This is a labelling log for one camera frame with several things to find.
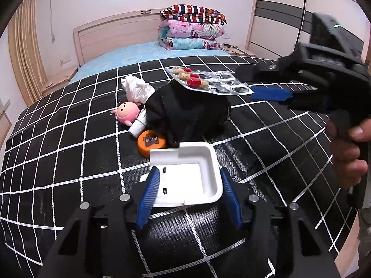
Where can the pink toy figure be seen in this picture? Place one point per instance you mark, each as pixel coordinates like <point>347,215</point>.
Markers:
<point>127,112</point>

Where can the black checked blanket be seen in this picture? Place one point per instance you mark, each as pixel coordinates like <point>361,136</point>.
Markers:
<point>72,150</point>

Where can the crumpled white tissue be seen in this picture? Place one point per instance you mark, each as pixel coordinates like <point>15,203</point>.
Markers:
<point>136,88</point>

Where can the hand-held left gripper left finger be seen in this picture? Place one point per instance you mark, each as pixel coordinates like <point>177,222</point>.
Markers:
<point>150,188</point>

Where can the wooden headboard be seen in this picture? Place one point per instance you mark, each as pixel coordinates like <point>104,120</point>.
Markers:
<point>116,31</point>

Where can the orange round tin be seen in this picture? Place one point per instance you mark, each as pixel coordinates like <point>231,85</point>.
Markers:
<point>150,148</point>

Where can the wardrobe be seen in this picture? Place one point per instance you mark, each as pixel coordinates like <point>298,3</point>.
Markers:
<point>278,11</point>

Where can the beige curtain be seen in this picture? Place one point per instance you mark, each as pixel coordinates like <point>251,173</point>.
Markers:
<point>26,52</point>

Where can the wooden nightstand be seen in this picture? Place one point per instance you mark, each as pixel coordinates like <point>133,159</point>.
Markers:
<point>246,53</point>
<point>58,76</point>

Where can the capsule blister pack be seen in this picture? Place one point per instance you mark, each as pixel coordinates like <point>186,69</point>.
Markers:
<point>189,81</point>

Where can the white plastic box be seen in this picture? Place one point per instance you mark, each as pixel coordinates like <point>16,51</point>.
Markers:
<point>185,176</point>

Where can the light blue bed sheet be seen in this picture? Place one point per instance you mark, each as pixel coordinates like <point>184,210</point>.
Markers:
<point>121,56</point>

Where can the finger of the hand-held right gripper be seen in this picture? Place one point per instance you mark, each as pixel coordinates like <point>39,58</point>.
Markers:
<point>272,71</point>
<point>271,93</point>

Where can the person's right hand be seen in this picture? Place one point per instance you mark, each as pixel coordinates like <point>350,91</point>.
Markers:
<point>347,162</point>

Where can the small white bottle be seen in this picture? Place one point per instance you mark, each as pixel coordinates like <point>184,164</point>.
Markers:
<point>138,124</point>

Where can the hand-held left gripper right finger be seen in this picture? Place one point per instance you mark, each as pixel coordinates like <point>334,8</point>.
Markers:
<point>232,197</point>

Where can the blue printed blanket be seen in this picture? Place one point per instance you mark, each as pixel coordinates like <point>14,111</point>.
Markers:
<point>185,44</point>

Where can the pink printed blanket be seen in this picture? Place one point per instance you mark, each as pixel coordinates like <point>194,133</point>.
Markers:
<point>188,30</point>

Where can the window seat cabinet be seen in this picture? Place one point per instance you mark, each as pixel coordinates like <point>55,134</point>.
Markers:
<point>4,121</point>

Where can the dark pill blister pack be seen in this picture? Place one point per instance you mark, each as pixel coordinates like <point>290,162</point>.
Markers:
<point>229,87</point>

